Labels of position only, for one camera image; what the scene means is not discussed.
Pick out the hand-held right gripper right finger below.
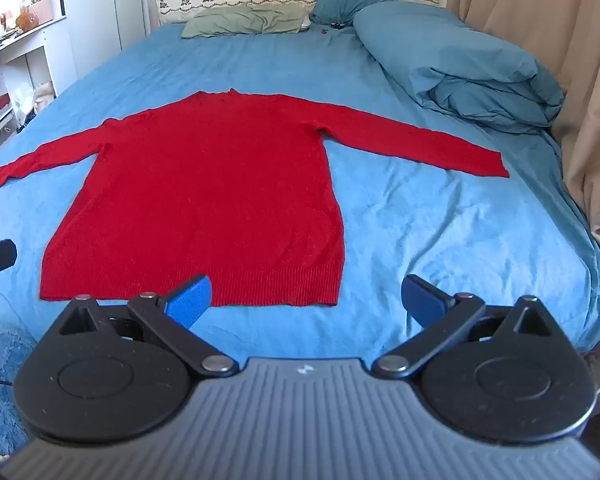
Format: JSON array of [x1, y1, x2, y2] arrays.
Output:
[[372, 274, 564, 380]]

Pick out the pink basket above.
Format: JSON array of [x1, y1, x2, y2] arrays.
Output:
[[29, 1, 54, 27]]

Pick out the green pillow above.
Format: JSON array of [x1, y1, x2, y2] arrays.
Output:
[[181, 3, 311, 40]]

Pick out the white shelf unit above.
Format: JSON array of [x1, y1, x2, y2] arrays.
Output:
[[0, 14, 79, 171]]

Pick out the teal folded duvet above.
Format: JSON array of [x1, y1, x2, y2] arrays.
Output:
[[352, 0, 566, 136]]

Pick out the red knit sweater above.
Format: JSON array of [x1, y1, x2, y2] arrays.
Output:
[[0, 89, 511, 309]]

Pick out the bed with blue sheet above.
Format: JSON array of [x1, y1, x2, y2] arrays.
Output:
[[0, 20, 600, 361]]

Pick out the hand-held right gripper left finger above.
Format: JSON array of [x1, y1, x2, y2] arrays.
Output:
[[56, 274, 240, 379]]

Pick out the beige curtain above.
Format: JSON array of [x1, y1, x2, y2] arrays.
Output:
[[447, 0, 600, 267]]

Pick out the blue rug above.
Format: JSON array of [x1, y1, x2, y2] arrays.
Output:
[[0, 304, 42, 457]]

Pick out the white wardrobe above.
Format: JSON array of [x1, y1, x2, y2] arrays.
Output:
[[59, 0, 149, 82]]

